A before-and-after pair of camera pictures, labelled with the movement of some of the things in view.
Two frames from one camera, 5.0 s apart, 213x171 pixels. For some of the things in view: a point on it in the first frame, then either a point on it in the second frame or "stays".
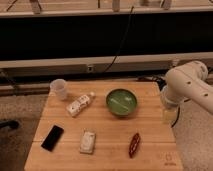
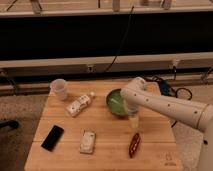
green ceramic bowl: (121, 102) stays
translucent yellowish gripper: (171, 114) → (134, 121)
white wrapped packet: (87, 141) stays
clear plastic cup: (58, 87) stays
